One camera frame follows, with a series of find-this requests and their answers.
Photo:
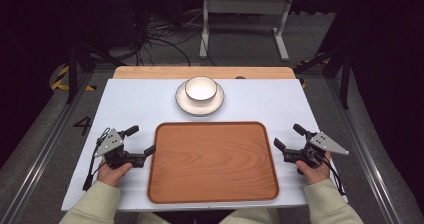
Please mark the person's left hand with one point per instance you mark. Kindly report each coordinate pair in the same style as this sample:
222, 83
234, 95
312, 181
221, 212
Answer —
111, 175

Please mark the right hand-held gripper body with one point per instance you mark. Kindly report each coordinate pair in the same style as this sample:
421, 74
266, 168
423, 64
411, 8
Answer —
321, 143

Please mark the metal floor rail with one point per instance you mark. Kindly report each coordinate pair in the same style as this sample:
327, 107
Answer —
370, 157
40, 157

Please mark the wooden tray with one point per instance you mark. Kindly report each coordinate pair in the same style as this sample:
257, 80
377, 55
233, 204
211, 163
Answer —
213, 162

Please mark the person's right hand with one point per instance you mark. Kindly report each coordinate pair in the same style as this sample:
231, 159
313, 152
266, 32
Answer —
316, 174

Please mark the yellow black floor tape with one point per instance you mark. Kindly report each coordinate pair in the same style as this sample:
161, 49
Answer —
304, 83
60, 84

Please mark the black tripod stand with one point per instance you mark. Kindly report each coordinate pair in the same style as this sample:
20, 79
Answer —
72, 74
345, 77

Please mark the white bowl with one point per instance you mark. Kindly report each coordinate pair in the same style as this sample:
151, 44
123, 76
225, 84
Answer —
201, 88

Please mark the white plate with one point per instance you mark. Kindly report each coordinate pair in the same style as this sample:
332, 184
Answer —
200, 109

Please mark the white table cover sheet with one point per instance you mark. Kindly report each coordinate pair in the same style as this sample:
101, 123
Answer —
133, 100

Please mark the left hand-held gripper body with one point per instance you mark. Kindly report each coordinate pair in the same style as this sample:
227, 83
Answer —
113, 143

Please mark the white metal stand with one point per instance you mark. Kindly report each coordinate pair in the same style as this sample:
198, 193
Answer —
246, 5

